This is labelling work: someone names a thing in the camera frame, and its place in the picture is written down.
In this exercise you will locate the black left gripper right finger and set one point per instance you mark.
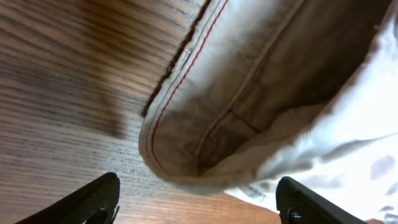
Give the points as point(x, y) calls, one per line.
point(297, 204)

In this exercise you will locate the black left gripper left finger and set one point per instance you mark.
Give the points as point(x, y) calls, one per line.
point(94, 203)

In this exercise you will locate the beige khaki shorts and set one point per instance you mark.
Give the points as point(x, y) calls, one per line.
point(274, 88)

